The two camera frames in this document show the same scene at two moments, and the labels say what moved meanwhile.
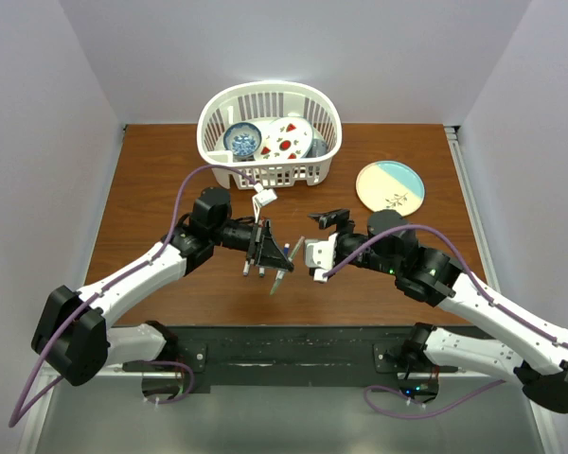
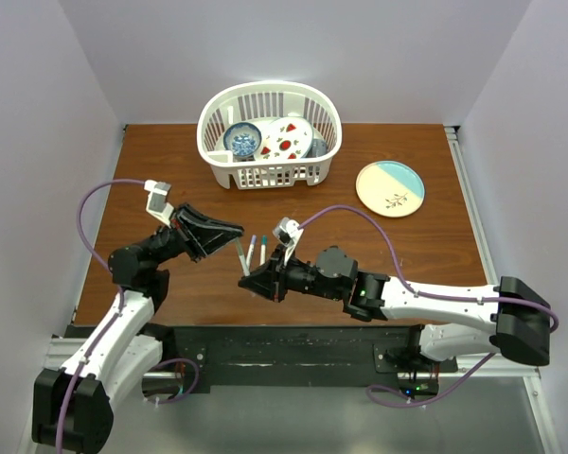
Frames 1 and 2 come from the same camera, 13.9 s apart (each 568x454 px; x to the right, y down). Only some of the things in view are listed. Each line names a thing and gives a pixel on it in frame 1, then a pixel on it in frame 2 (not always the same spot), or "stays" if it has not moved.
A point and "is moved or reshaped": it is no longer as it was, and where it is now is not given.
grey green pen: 296,250 is moved or reshaped
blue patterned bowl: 242,139 stays
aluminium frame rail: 452,134 stays
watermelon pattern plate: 286,138 stays
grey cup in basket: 319,148 stays
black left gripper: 270,253 -> 200,235
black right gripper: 329,218 -> 270,280
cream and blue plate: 390,185 stays
